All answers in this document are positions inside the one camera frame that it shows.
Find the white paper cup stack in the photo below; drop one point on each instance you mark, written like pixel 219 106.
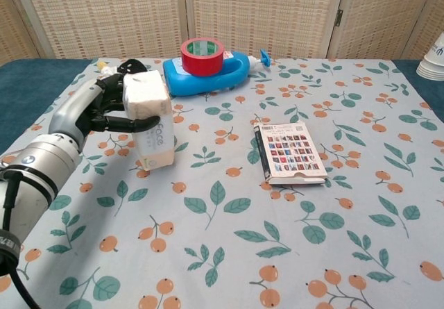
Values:
pixel 433 66

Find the metal screen hinge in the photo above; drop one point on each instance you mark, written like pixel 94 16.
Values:
pixel 339 18

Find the white paper packet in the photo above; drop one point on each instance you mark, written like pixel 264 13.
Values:
pixel 149 93

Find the blue pump detergent bottle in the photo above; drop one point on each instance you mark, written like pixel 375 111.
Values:
pixel 208 84

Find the floral tablecloth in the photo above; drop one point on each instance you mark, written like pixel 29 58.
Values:
pixel 243 218

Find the red tape roll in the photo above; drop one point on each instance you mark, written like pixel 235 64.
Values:
pixel 203 66

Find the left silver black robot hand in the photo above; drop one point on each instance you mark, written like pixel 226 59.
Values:
pixel 74 106

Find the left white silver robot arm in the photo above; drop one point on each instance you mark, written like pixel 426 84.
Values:
pixel 31 170

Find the beige woven folding screen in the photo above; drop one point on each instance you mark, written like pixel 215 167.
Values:
pixel 104 17

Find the black white plush doll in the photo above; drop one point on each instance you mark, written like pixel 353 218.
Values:
pixel 132 66

